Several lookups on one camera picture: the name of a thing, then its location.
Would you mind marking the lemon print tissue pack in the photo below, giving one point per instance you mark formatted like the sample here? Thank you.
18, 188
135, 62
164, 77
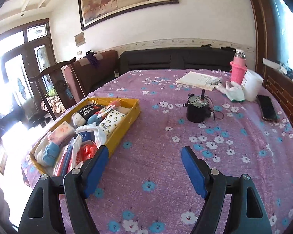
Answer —
111, 122

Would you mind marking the black sofa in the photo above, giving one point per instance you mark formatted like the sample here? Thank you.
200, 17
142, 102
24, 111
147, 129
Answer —
204, 57

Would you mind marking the white plastic bucket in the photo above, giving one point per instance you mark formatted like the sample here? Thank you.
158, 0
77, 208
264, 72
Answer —
251, 85

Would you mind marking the blue knitted cloth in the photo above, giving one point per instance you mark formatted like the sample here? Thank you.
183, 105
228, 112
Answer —
50, 154

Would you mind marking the pink tissue pack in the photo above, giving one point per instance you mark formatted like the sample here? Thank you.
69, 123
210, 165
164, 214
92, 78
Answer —
61, 134

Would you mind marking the red plastic bag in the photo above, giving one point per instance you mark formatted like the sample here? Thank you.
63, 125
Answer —
87, 152

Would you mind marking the blue red stuffed toy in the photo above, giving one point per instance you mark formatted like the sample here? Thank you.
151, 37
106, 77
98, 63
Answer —
94, 119

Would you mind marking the blue white tissue pack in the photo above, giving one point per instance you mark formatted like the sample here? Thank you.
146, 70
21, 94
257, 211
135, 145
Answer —
86, 136

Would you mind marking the open paper notebook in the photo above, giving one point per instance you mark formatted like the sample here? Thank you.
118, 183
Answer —
203, 81

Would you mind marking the pink thermos bottle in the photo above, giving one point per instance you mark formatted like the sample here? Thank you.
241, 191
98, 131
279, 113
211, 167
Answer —
239, 67

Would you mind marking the dark wooden chair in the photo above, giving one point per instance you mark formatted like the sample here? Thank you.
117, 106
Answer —
59, 83

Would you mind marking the black smartphone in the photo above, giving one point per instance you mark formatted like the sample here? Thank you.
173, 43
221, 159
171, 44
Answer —
267, 108

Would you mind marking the wooden windowsill cabinet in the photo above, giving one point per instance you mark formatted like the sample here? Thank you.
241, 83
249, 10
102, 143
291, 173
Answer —
267, 43

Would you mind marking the red white tissue pack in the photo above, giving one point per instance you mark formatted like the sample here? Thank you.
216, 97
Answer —
67, 157

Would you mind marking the yellow cardboard tray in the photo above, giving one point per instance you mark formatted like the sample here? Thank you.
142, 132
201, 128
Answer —
130, 107

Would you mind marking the black electric motor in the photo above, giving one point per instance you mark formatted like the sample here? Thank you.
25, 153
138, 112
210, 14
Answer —
200, 107

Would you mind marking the striped sponge stack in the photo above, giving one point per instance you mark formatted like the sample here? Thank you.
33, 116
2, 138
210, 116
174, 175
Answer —
104, 111

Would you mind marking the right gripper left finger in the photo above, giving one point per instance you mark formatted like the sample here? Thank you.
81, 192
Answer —
42, 213

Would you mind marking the black white tissue pack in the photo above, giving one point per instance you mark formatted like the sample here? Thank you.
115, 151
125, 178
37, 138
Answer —
81, 117

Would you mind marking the wooden glass door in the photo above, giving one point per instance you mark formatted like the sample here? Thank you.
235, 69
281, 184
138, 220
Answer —
25, 51

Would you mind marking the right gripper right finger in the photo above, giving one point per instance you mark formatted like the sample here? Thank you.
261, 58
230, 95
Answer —
247, 213

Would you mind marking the white beige tissue pack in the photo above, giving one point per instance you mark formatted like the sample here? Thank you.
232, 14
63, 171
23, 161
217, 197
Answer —
41, 149

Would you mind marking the brown armchair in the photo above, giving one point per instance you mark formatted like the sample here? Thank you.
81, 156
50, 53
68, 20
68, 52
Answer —
83, 77

